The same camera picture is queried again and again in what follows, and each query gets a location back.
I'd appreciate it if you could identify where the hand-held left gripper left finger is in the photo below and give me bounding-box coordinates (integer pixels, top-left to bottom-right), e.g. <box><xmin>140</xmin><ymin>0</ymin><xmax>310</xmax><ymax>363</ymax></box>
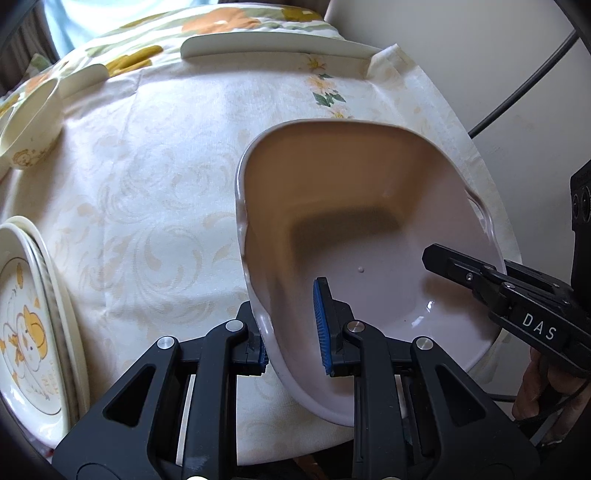
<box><xmin>52</xmin><ymin>300</ymin><xmax>271</xmax><ymax>480</ymax></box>

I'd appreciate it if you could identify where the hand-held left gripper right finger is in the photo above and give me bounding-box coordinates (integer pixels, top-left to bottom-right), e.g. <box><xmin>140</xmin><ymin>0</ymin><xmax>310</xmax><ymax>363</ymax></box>
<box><xmin>312</xmin><ymin>277</ymin><xmax>541</xmax><ymax>480</ymax></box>

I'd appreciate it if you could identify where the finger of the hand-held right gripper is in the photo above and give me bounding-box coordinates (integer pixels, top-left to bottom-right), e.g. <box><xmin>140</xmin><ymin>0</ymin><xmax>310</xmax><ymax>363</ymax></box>
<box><xmin>422</xmin><ymin>244</ymin><xmax>509</xmax><ymax>315</ymax></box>

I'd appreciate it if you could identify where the pink square bowl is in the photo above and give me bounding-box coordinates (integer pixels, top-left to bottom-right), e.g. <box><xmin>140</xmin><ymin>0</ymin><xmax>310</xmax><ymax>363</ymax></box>
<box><xmin>235</xmin><ymin>119</ymin><xmax>507</xmax><ymax>428</ymax></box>

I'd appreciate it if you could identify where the person's right hand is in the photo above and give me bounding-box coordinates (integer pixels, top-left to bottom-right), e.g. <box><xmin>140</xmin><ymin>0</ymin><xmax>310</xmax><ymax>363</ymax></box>
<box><xmin>512</xmin><ymin>346</ymin><xmax>591</xmax><ymax>445</ymax></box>

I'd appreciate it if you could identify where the grey plate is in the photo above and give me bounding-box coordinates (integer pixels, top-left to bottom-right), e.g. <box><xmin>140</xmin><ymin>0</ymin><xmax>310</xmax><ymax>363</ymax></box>
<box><xmin>22</xmin><ymin>230</ymin><xmax>75</xmax><ymax>431</ymax></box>

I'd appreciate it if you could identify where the white patterned tablecloth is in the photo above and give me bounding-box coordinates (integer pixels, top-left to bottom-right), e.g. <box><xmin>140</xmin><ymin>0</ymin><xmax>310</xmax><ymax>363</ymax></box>
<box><xmin>0</xmin><ymin>44</ymin><xmax>523</xmax><ymax>468</ymax></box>

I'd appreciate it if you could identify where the white duck print plate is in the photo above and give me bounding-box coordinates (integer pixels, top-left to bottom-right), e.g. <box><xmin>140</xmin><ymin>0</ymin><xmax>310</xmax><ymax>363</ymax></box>
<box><xmin>0</xmin><ymin>224</ymin><xmax>64</xmax><ymax>419</ymax></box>

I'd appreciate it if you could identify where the cream bowl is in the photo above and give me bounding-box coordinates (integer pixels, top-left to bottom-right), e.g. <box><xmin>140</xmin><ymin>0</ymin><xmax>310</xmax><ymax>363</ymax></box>
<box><xmin>0</xmin><ymin>78</ymin><xmax>64</xmax><ymax>172</ymax></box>

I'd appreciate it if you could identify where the floral striped blanket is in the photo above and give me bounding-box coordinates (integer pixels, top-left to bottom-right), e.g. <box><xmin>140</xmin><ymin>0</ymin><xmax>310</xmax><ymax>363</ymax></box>
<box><xmin>0</xmin><ymin>4</ymin><xmax>352</xmax><ymax>118</ymax></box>

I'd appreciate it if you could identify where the light blue cloth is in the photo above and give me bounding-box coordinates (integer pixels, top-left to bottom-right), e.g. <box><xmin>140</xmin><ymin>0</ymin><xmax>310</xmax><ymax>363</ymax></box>
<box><xmin>44</xmin><ymin>0</ymin><xmax>188</xmax><ymax>48</ymax></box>

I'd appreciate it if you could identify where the brown curtain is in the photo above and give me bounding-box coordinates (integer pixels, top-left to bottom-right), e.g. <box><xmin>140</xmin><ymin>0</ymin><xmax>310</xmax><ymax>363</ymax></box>
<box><xmin>0</xmin><ymin>0</ymin><xmax>62</xmax><ymax>88</ymax></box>

